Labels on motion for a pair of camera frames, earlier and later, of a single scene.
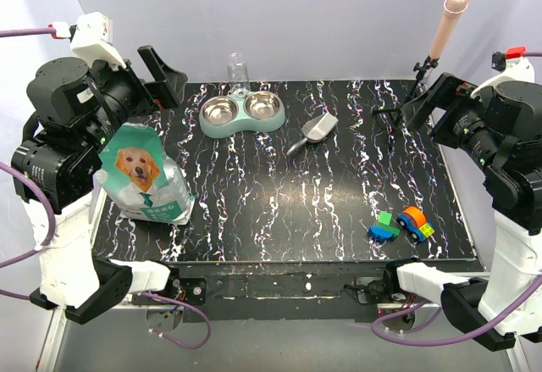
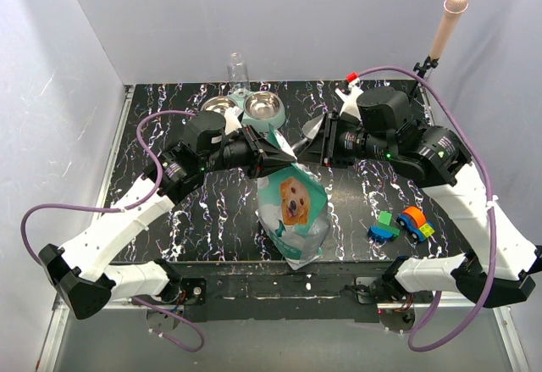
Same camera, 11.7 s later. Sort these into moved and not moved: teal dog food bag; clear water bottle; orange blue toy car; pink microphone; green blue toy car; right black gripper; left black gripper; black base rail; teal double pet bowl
Moved: left black gripper; right black gripper; teal dog food bag
Not moved: teal double pet bowl; orange blue toy car; clear water bottle; black base rail; green blue toy car; pink microphone
